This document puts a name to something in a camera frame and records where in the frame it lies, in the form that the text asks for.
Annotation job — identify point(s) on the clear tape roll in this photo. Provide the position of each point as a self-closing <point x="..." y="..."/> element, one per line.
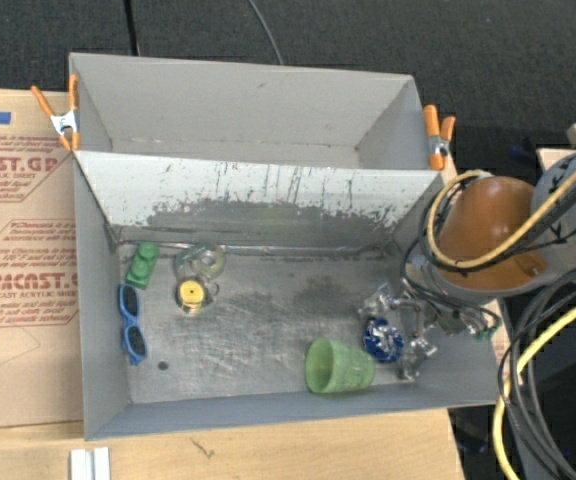
<point x="209" y="262"/>

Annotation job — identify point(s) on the blue sunglasses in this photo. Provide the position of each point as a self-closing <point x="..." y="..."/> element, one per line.
<point x="133" y="338"/>

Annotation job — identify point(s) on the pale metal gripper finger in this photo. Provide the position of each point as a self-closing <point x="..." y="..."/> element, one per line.
<point x="380" y="300"/>
<point x="418" y="350"/>

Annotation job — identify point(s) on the grey metal bin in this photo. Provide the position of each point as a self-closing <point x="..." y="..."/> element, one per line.
<point x="268" y="328"/>

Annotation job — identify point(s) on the brown cardboard board, red print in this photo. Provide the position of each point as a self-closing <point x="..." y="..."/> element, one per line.
<point x="23" y="318"/>

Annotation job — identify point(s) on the clear jar with yellow lid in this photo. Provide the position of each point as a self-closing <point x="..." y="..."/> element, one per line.
<point x="190" y="293"/>

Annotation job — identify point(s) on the green toy block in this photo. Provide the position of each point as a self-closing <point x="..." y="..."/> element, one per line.
<point x="141" y="267"/>

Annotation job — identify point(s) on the green plastic cup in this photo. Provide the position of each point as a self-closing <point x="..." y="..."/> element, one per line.
<point x="340" y="368"/>

